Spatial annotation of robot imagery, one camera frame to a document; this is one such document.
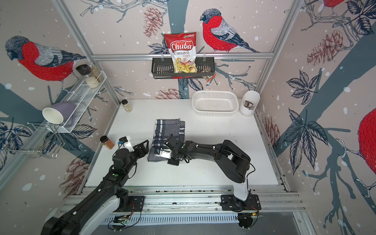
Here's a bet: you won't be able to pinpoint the black wire wall basket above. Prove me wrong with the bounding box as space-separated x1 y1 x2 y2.
151 57 215 79

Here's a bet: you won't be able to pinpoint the white plastic basket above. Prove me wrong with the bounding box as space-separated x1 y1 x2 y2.
192 91 239 117

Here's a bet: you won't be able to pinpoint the glass spice jar on shelf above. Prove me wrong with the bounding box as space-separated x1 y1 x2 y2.
89 64 103 83

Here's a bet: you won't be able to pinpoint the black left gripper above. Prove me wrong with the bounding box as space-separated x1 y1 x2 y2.
124 139 148 174

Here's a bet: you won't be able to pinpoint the aluminium frame crossbar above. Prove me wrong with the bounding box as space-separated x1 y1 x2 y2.
91 52 275 62

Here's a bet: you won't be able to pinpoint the white round container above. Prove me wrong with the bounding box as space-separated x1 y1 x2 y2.
240 91 260 117

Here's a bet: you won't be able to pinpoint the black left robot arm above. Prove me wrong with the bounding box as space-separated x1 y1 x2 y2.
41 140 149 235

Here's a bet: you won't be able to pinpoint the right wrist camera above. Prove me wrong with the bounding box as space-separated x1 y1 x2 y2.
155 149 171 159

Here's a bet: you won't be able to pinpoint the white wire wall shelf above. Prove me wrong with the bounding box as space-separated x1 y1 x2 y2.
46 71 107 133

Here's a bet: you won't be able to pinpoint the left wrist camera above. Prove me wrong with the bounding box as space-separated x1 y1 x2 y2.
118 136 134 152

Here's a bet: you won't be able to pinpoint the purple white cup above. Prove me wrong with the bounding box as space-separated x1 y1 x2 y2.
42 101 77 125

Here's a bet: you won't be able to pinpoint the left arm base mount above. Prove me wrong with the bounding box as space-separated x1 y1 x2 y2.
111 195 146 212

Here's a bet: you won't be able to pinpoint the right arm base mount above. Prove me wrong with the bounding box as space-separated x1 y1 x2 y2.
220 194 261 212

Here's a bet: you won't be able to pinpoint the black lid jar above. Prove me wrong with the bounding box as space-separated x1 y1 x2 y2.
76 64 92 78

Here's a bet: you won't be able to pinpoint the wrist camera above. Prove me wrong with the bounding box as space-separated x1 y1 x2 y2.
118 136 134 152
155 149 171 159

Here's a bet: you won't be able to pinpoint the red Chuba chips bag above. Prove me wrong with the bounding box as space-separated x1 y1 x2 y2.
164 32 197 73

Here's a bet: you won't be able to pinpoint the small jar orange spice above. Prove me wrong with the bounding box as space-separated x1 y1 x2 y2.
100 136 115 149

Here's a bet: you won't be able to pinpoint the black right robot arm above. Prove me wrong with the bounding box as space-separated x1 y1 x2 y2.
164 136 256 202

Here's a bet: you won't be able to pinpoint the small jar pale contents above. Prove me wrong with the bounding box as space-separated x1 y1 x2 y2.
121 99 133 113

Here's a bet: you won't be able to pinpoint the wire cup holder rack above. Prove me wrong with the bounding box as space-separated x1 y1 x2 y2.
1 122 67 159

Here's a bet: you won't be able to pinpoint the grey plaid pillowcase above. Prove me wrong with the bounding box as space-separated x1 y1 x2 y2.
147 119 186 162

